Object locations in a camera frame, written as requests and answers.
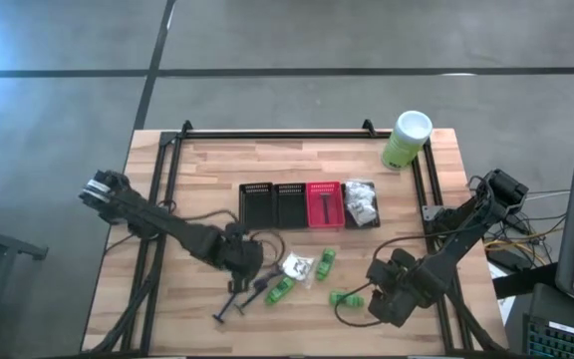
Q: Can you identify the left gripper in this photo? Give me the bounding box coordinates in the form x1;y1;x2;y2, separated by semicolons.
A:
216;226;265;295

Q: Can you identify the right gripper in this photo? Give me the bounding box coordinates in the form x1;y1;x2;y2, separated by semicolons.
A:
365;258;447;329

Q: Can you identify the green travel shampoo bottle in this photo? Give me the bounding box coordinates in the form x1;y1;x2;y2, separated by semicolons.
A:
315;247;338;281
329;290;366;309
265;276;297;306

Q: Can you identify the black plastic slotted basket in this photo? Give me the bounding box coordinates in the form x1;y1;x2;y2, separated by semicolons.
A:
238;181;275;230
272;181;310;230
340;181;382;230

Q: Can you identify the red plastic slotted basket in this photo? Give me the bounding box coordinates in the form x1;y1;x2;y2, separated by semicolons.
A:
305;180;347;230

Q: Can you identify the white paper sheet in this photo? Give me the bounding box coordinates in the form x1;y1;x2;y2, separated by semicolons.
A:
487;261;516;325

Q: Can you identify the black power adapter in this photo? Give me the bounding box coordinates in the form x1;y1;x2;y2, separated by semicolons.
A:
500;212;532;235

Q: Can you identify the green wipes canister white lid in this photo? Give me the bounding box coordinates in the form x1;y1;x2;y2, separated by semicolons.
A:
380;110;433;172

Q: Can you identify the backlit keyboard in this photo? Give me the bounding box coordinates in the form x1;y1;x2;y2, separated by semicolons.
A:
523;314;574;359

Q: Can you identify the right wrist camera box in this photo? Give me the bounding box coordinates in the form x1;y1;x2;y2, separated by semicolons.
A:
390;247;419;271

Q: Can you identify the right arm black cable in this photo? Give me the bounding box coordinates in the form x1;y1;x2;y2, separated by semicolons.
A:
334;174;495;329

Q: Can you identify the grey metal bracket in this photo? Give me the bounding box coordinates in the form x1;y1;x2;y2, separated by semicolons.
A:
422;202;448;223

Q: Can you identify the black strap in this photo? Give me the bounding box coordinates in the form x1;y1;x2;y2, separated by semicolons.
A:
491;262;558;299

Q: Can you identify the yellow cable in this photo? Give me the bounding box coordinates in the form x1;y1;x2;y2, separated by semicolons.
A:
483;233;552;256

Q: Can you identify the black aluminium rig frame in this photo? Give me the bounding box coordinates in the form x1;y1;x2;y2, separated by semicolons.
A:
81;119;510;358

